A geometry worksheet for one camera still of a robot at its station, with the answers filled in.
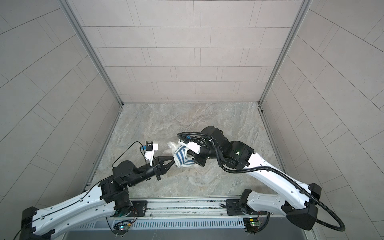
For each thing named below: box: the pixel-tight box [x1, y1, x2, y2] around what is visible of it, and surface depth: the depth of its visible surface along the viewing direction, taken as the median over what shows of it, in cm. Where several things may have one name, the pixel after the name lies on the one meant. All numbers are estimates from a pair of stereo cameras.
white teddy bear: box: [167, 141, 182, 158], surface depth 64 cm
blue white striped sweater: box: [173, 145, 195, 168], surface depth 59 cm
